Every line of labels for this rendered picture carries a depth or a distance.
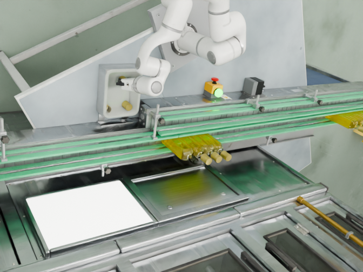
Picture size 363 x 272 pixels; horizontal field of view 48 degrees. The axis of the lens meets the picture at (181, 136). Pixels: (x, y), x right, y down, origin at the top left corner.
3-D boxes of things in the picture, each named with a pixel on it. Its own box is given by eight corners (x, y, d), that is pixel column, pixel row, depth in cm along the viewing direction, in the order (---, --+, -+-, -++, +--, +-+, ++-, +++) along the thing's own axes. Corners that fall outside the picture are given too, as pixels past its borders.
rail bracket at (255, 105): (242, 102, 217) (259, 112, 207) (246, 89, 214) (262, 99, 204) (248, 102, 219) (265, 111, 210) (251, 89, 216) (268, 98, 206)
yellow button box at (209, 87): (202, 93, 216) (210, 99, 210) (204, 80, 213) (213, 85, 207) (213, 93, 219) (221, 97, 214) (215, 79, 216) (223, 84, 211)
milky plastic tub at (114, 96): (95, 111, 185) (103, 119, 179) (98, 63, 176) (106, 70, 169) (130, 108, 195) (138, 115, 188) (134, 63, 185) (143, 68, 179)
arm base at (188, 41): (168, 28, 183) (188, 35, 172) (189, 15, 187) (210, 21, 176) (177, 57, 193) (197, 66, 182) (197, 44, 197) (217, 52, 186)
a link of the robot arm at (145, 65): (176, 25, 158) (157, 74, 167) (148, 16, 151) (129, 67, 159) (186, 33, 152) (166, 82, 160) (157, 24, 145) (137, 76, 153)
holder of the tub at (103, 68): (95, 121, 188) (102, 128, 182) (99, 63, 176) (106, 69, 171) (128, 117, 197) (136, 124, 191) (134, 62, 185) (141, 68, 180)
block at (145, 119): (137, 122, 193) (143, 128, 188) (139, 104, 189) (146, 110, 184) (143, 122, 195) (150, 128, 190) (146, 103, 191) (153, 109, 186)
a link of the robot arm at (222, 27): (202, 10, 161) (233, -3, 167) (206, 62, 176) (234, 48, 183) (218, 17, 155) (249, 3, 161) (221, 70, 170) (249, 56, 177)
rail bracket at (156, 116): (143, 132, 189) (156, 144, 180) (147, 99, 182) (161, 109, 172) (149, 131, 190) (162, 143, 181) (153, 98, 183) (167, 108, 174)
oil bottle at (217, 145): (189, 138, 207) (214, 157, 191) (191, 128, 204) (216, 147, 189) (198, 136, 210) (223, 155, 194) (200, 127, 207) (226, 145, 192)
